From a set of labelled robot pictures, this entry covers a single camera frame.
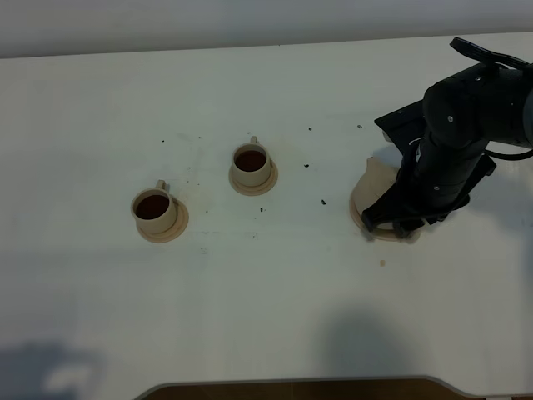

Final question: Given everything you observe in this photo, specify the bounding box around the beige saucer far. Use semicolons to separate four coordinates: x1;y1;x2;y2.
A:
228;161;278;196

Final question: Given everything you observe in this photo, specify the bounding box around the beige teacup far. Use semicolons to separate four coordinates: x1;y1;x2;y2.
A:
231;136;272;188

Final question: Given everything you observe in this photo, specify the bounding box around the beige teapot saucer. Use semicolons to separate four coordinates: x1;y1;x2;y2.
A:
348;182;421;243

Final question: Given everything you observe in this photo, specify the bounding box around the beige saucer near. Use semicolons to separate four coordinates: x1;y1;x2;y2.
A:
136;197;189;243

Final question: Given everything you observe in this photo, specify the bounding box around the beige teapot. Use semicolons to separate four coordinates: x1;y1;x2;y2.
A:
351;157;398;214

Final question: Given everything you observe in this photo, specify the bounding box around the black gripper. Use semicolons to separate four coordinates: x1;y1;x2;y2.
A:
361;37;532;240

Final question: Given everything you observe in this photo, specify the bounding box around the beige teacup near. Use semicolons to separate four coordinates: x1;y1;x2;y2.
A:
131;180;177;235

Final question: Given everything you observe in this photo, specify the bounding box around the beige teacup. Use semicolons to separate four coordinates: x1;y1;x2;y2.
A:
131;180;177;235
231;136;272;188

